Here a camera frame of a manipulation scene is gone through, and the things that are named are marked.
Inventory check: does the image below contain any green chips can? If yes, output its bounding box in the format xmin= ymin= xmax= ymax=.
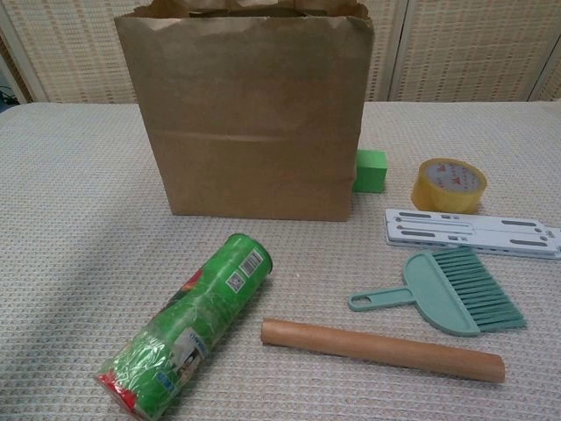
xmin=93 ymin=232 xmax=274 ymax=417

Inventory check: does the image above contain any brown paper bag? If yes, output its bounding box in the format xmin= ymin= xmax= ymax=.
xmin=114 ymin=0 xmax=376 ymax=223

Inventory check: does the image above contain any teal hand brush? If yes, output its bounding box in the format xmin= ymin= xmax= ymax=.
xmin=348 ymin=247 xmax=528 ymax=338

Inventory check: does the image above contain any cream woven tablecloth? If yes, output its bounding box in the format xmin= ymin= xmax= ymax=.
xmin=0 ymin=101 xmax=561 ymax=421

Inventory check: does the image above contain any green foam cube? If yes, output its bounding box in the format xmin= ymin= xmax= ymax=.
xmin=352 ymin=149 xmax=390 ymax=194

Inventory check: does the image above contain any yellowish packing tape roll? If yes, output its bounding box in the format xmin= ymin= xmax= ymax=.
xmin=410 ymin=158 xmax=488 ymax=215

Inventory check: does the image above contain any wooden rolling pin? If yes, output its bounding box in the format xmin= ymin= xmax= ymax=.
xmin=260 ymin=318 xmax=507 ymax=384

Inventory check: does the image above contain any white folding stand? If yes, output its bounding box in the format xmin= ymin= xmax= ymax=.
xmin=383 ymin=208 xmax=561 ymax=261

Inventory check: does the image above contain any woven bamboo folding screen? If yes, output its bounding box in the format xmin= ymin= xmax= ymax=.
xmin=0 ymin=0 xmax=561 ymax=105

